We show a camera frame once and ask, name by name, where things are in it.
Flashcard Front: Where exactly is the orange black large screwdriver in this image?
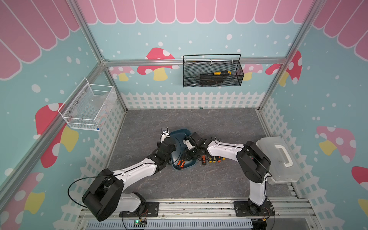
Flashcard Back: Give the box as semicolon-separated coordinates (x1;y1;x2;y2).
201;155;207;166

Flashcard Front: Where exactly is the teal plastic storage box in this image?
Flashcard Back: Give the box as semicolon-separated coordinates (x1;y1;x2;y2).
170;129;197;170

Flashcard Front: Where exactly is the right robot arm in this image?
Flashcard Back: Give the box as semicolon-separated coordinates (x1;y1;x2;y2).
183;133;271;215

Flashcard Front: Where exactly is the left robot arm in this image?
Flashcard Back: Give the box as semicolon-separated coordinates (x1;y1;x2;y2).
82;137;176;221

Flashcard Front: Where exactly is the yellow black screwdriver in basket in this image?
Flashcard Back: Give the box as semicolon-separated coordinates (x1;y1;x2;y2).
200;71;231;76

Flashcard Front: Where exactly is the black object in basket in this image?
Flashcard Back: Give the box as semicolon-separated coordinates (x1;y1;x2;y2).
199;75;224;86

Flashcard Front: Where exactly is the green circuit board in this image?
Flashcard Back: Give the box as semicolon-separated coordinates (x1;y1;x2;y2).
133;220;147;228

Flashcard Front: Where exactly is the translucent plastic lidded case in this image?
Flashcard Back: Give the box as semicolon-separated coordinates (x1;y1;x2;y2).
256;137;303;185

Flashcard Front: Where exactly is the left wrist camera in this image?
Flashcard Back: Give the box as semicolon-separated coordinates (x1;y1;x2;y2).
160;127;170;142

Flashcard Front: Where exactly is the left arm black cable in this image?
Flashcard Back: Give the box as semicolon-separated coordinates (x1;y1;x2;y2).
67;175;116;208

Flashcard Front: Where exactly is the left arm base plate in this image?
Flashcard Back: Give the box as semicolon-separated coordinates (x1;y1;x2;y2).
119;202;160;218

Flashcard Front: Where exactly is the black wire mesh basket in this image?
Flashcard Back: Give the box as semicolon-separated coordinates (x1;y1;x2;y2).
183;54;244;87

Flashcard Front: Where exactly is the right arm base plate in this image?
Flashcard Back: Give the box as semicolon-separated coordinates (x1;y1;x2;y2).
233;200;275;218

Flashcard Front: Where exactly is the white wire mesh basket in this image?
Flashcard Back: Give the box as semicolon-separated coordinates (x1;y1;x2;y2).
58;79;117;131

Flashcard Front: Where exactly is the aluminium front rail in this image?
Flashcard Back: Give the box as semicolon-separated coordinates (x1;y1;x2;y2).
77;198;317;222

